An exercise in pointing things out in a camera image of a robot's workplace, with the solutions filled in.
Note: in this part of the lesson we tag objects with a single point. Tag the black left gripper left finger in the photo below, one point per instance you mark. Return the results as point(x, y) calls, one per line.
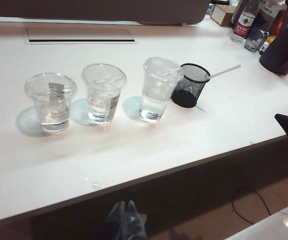
point(116, 222)

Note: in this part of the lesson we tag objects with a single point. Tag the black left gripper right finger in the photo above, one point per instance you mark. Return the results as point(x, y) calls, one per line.
point(133, 222)

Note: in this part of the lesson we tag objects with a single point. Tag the white paper-wrapped straw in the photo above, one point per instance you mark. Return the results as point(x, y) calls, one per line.
point(224, 71)

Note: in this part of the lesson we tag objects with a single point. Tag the medium clear plastic cup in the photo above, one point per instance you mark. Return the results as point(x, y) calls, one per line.
point(101, 110)

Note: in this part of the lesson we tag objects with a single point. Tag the large clear plastic cup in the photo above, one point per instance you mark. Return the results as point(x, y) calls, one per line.
point(153, 105)

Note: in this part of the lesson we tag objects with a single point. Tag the small clear plastic cup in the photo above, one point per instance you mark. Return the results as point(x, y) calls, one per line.
point(53, 120)

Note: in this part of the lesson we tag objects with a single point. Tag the black kettle jug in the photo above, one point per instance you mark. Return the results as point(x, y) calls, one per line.
point(279, 55)

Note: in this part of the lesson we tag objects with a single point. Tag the small clear glass bottle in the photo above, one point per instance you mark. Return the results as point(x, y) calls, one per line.
point(255, 42)

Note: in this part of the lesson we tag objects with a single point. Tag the white glossy platform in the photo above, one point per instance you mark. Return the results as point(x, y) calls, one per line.
point(284, 225)

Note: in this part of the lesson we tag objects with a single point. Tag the black mesh pen holder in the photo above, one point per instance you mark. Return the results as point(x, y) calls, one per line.
point(193, 85)

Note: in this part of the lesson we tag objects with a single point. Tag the red-label water bottle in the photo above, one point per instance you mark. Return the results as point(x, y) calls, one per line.
point(242, 25)

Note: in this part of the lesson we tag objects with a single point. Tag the white blue printed sign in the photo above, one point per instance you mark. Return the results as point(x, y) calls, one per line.
point(271, 7)

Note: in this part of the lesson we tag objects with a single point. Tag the brown cardboard box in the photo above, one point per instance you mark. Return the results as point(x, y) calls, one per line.
point(221, 15)

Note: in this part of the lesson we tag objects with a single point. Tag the brown desk partition panel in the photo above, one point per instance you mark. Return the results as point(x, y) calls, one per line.
point(83, 10)

